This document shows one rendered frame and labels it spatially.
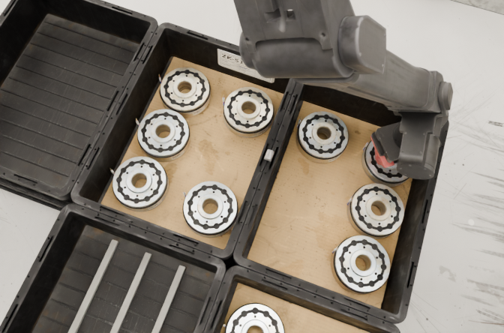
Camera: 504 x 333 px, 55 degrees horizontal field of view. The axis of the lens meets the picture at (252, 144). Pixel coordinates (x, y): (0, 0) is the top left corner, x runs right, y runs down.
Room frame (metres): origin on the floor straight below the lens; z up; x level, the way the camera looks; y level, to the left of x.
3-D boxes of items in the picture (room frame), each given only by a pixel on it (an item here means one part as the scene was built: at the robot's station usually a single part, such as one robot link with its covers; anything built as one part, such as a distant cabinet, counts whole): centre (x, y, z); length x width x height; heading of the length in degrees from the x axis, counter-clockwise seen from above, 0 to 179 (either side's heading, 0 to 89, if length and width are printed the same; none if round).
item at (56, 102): (0.41, 0.40, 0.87); 0.40 x 0.30 x 0.11; 166
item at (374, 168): (0.36, -0.28, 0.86); 0.10 x 0.10 x 0.01
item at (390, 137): (0.36, -0.28, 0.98); 0.10 x 0.07 x 0.07; 114
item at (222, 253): (0.34, 0.11, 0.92); 0.40 x 0.30 x 0.02; 166
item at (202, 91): (0.46, 0.15, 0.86); 0.10 x 0.10 x 0.01
